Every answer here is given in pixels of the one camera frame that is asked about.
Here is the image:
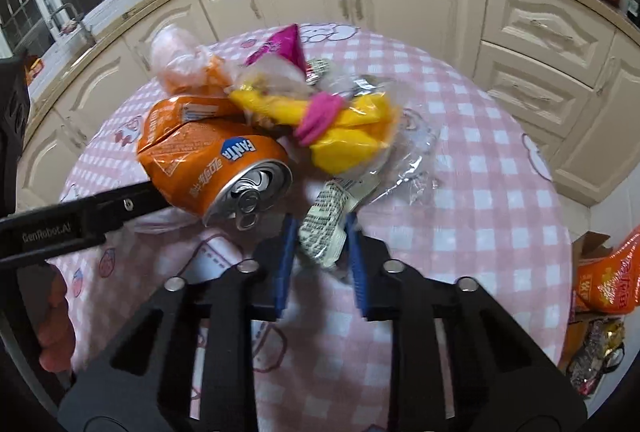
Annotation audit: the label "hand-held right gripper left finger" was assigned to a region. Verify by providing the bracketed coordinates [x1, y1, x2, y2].
[57, 214, 299, 432]

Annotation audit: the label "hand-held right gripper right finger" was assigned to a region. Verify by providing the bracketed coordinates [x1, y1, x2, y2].
[345, 212, 588, 432]

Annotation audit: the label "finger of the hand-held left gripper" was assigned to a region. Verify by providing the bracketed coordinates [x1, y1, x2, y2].
[82, 179, 172, 237]

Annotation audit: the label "white printed wrapper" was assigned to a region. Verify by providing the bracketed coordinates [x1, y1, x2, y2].
[298, 179, 381, 270]

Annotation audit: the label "crushed orange soda can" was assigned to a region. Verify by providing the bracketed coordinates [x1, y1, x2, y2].
[136, 94, 294, 233]

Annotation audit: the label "person's left hand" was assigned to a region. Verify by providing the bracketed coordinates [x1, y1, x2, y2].
[30, 262, 77, 375]

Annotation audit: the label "yellow and pink snack packet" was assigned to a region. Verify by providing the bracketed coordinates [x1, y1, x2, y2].
[229, 84, 401, 175]

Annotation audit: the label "pink checked tablecloth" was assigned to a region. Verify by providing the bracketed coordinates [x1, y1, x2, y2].
[59, 24, 573, 432]

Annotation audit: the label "clear plastic wrapper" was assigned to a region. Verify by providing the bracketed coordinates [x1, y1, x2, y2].
[350, 76, 442, 207]

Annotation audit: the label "clear and orange plastic bag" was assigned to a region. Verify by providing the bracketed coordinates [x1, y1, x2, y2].
[150, 24, 241, 100]

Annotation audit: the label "metal faucet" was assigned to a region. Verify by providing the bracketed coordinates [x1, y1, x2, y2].
[47, 4, 96, 45]

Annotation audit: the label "magenta snack packet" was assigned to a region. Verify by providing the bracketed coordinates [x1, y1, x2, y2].
[243, 24, 308, 80]

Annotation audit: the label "cardboard box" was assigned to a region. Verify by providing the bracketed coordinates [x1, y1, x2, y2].
[572, 232, 613, 263]

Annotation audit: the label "dark snack packets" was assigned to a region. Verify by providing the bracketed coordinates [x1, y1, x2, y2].
[567, 317, 626, 398]

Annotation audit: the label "orange snack bag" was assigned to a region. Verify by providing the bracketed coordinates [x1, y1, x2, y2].
[575, 227, 640, 313]

